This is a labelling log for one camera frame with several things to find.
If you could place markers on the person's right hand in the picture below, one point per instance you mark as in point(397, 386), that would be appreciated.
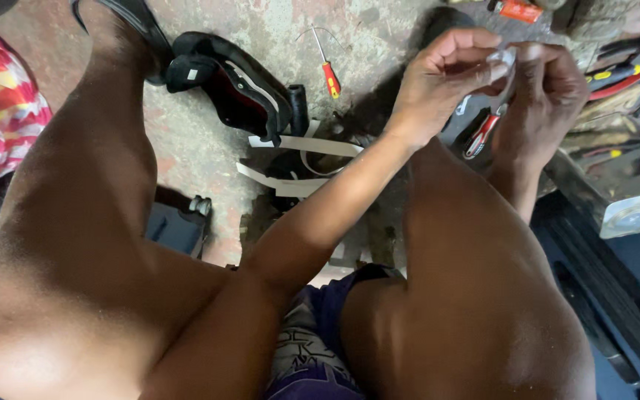
point(548, 105)

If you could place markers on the person's left hand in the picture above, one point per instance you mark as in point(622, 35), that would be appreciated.
point(436, 94)

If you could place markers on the person's right fingers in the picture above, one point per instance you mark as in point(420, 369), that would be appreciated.
point(542, 58)

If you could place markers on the small white plastic piece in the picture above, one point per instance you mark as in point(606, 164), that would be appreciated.
point(503, 57)

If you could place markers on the orange tool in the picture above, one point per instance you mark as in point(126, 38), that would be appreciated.
point(517, 10)

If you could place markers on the heap of tools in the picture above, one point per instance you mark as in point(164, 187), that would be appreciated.
point(625, 94)

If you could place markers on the clear plastic packet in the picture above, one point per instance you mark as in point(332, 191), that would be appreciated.
point(639, 214)

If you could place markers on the person's right leg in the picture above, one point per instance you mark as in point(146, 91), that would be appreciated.
point(464, 289)

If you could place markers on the person's leg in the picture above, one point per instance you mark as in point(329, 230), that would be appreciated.
point(464, 289)
point(86, 244)

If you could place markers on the black tool case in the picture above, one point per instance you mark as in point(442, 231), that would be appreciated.
point(614, 300)

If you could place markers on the black shoe with red lining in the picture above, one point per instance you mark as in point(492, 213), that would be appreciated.
point(236, 89)

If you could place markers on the person's purple patterned shorts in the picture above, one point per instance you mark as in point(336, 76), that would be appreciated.
point(317, 339)

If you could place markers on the black box with metal clasp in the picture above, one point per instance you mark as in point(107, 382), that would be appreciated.
point(178, 228)

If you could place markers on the black sandal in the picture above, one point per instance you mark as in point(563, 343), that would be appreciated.
point(136, 28)

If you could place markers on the person's left leg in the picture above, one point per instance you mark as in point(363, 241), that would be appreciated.
point(86, 244)

